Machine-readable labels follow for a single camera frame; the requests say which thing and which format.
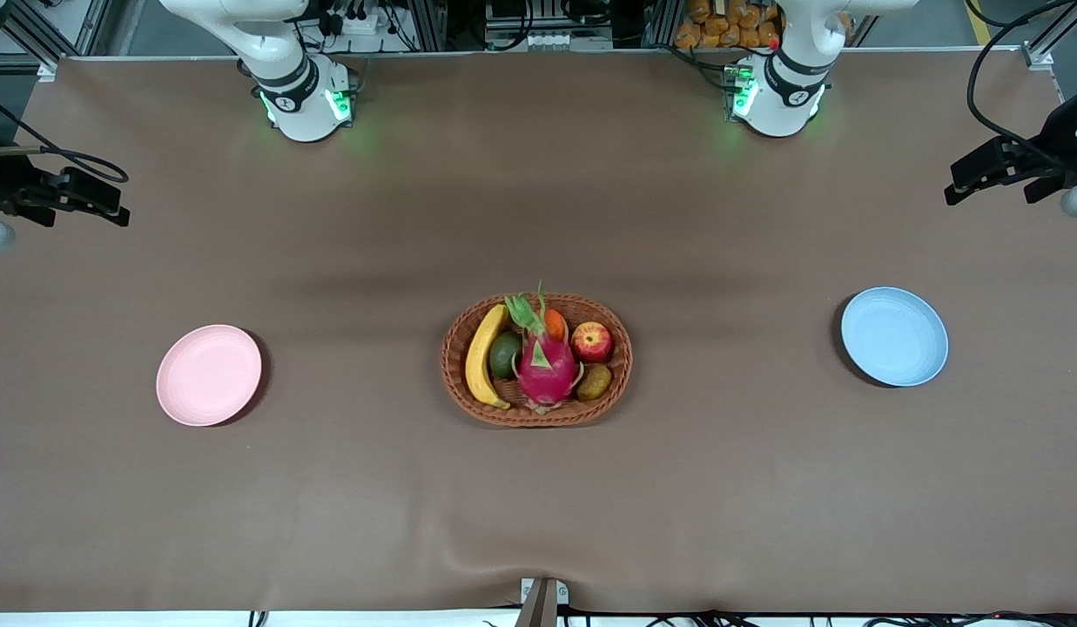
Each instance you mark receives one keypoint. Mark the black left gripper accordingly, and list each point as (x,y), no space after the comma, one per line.
(1053,150)

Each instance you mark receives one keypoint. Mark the red apple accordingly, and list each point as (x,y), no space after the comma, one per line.
(593,342)

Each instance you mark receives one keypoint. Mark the aluminium frame post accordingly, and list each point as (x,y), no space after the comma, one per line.
(427,22)
(662,22)

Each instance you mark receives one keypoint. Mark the white power strip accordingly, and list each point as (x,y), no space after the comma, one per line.
(360,24)

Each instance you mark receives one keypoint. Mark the aluminium camera pole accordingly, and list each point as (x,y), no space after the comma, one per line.
(542,610)

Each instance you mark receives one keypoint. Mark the brown wicker basket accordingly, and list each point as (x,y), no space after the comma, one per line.
(454,361)

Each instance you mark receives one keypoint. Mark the white socket bar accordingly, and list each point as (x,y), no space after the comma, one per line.
(551,41)

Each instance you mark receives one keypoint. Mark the orange carrot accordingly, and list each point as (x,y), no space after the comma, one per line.
(555,325)

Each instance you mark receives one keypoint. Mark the pink dragon fruit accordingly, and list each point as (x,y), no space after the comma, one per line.
(547,370)

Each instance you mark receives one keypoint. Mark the green avocado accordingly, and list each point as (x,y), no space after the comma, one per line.
(503,357)

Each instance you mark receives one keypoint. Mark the brown tablecloth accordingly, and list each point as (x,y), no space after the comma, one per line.
(538,505)

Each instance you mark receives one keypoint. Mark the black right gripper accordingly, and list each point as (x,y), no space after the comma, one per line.
(5,179)

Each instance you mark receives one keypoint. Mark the blue plastic plate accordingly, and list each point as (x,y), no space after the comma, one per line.
(895,338)

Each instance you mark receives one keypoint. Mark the pile of orange buns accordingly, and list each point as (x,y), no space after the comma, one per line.
(712,26)

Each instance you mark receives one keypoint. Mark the yellow banana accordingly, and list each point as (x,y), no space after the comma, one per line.
(479,366)

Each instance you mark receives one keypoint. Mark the brown kiwi fruit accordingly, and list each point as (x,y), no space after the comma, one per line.
(595,383)

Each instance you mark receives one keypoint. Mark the aluminium frame corner profile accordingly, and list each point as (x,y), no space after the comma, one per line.
(49,70)
(1039,57)

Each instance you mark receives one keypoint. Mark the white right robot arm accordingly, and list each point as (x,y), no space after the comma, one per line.
(303,113)

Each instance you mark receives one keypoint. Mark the pink plastic plate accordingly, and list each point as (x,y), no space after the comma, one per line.
(207,376)

